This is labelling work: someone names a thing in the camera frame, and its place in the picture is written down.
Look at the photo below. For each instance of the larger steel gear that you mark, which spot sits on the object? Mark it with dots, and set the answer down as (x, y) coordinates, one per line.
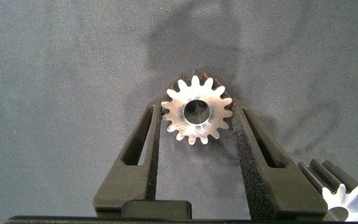
(356, 203)

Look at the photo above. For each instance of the small steel gear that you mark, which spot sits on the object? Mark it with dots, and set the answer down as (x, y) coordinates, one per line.
(176, 114)

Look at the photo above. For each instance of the dark mat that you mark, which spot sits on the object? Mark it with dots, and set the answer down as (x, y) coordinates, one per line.
(57, 77)

